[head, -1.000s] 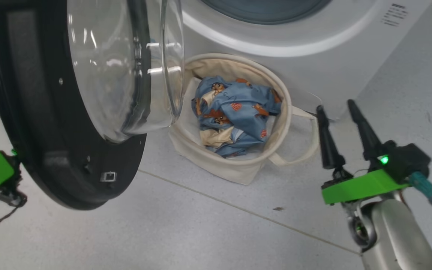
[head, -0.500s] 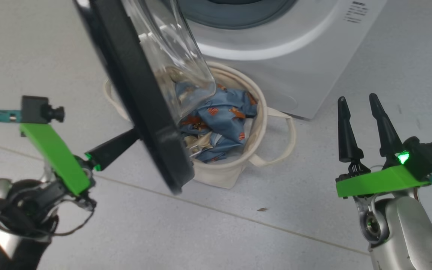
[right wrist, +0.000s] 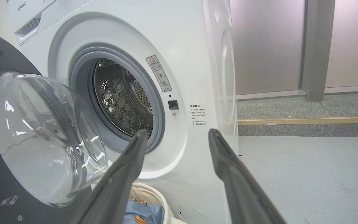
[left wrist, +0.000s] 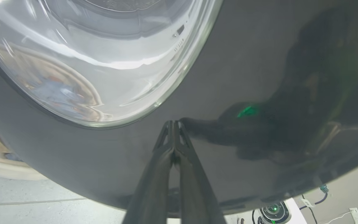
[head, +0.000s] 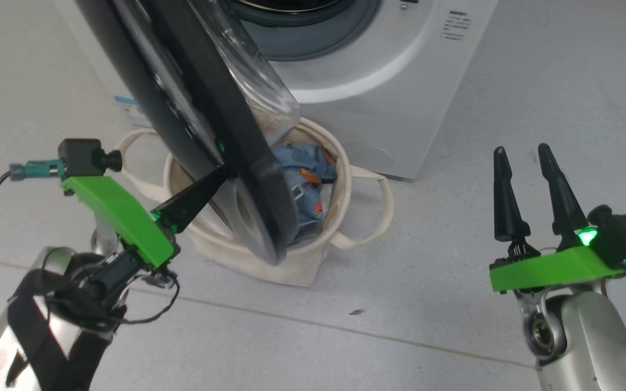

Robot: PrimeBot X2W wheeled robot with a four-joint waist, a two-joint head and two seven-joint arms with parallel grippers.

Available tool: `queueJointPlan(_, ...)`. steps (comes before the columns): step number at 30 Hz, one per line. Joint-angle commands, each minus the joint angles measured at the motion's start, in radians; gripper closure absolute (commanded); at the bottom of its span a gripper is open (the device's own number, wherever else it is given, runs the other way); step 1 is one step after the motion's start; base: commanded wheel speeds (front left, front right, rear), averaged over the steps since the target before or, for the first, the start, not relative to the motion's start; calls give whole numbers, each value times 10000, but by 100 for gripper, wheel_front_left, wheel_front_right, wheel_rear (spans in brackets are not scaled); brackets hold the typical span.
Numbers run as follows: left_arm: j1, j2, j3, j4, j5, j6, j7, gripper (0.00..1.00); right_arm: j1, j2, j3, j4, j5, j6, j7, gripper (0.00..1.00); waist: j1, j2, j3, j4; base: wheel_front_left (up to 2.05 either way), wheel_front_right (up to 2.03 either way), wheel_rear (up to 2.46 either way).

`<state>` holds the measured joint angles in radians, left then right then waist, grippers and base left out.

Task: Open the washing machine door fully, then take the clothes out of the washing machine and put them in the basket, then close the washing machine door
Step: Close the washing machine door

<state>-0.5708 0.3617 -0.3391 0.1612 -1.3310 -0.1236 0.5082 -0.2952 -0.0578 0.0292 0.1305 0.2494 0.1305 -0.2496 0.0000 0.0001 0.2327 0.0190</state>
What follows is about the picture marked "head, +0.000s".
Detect black glass washing machine door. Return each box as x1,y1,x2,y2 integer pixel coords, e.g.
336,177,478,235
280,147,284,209
74,0,302,267

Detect beige canvas laundry basket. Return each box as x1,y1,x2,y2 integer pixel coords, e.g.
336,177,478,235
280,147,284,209
115,117,395,287

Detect printed text label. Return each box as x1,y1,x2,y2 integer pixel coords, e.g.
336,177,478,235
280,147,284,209
441,8,472,41

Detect white washing machine body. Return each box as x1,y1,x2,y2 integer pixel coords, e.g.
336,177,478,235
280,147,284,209
55,0,501,181

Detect blue energy label sticker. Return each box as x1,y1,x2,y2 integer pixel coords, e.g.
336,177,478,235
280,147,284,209
113,95,148,128

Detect thin black left gripper cable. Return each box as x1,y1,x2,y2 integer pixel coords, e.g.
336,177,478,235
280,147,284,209
47,272,181,326

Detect black left arm strap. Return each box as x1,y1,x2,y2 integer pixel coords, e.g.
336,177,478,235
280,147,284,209
6,269,115,391

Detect grey rubber door gasket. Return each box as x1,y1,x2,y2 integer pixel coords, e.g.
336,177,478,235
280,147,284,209
226,0,384,62

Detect denim blue garment beige patch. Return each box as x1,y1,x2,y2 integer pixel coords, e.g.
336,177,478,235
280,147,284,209
272,140,339,188

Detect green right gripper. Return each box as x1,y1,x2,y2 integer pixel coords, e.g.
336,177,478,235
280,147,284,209
489,143,626,294

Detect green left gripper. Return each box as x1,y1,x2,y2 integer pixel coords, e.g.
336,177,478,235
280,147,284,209
62,165,233,269

